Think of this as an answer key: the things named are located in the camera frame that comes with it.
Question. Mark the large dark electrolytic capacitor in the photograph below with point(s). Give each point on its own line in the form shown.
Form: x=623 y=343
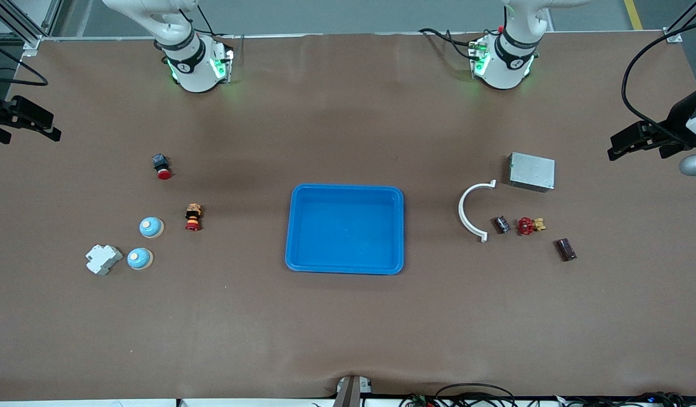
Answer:
x=565 y=249

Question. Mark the white curved plastic bracket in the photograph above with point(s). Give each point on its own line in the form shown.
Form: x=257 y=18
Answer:
x=461 y=212

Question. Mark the white circuit breaker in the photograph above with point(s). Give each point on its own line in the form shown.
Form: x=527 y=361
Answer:
x=102 y=259

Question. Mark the red yellow emergency stop button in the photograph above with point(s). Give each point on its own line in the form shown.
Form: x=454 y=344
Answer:
x=193 y=217

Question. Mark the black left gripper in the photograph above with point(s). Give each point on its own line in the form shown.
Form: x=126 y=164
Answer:
x=679 y=118

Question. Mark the aluminium frame corner post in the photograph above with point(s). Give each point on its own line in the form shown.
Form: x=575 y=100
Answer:
x=673 y=37
x=31 y=42

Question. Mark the grey metal box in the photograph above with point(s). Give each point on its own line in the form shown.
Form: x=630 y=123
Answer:
x=531 y=171

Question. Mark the red push button black body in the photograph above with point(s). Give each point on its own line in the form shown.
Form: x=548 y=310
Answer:
x=163 y=169

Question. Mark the blue bell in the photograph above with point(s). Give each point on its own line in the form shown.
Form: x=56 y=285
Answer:
x=139 y=259
x=151 y=227

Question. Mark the red valve with brass fitting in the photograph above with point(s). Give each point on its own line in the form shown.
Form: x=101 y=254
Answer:
x=526 y=226

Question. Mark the brown table cover mat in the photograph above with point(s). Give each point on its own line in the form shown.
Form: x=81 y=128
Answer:
x=348 y=328

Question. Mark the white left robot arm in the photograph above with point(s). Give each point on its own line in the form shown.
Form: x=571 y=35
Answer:
x=506 y=68

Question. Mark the blue plastic tray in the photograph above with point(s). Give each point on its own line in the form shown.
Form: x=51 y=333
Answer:
x=348 y=232

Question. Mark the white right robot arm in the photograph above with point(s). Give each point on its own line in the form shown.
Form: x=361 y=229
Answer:
x=195 y=68

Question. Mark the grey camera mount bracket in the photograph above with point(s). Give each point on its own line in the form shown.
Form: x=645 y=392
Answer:
x=351 y=393

